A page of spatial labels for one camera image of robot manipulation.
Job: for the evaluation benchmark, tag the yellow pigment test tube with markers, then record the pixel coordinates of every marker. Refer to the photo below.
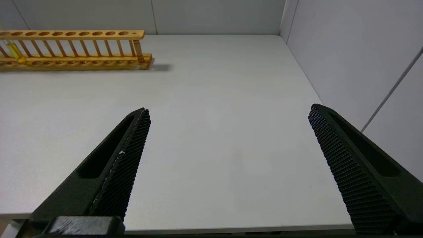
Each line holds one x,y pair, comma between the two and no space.
16,53

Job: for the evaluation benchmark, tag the wooden test tube rack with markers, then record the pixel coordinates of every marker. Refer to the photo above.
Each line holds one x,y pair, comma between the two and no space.
76,61

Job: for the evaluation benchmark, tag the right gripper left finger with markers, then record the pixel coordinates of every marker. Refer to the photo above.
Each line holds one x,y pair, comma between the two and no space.
109,165

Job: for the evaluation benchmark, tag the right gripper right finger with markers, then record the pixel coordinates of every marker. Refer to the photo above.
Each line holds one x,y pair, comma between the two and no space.
363,172

